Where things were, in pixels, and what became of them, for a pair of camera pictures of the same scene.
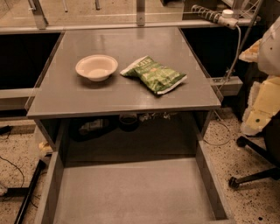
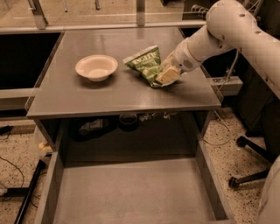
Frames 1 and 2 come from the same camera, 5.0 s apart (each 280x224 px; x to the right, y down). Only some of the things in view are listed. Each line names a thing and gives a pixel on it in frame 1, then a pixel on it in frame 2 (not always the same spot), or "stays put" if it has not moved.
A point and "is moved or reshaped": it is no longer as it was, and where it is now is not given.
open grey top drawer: [181, 191] stays put
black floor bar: [31, 191] stays put
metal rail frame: [41, 23] stays put
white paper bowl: [96, 67] stays put
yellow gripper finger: [251, 53] -> [180, 59]
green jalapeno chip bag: [160, 78] is moved or reshaped
